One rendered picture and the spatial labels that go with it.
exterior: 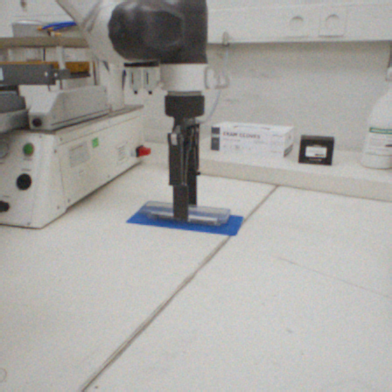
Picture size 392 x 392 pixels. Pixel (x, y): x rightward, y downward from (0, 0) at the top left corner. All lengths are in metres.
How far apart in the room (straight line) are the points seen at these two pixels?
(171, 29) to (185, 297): 0.41
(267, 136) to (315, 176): 0.21
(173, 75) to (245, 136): 0.50
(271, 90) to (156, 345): 1.00
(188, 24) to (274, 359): 0.52
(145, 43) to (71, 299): 0.39
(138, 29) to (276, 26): 0.70
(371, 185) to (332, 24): 0.49
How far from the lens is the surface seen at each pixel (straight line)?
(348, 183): 0.98
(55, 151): 0.81
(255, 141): 1.12
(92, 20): 0.72
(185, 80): 0.67
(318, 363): 0.47
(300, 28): 1.24
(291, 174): 1.00
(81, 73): 1.03
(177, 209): 0.74
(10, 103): 0.82
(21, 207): 0.82
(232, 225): 0.76
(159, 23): 0.63
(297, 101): 1.29
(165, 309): 0.52
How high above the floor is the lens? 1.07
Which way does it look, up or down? 21 degrees down
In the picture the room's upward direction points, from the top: straight up
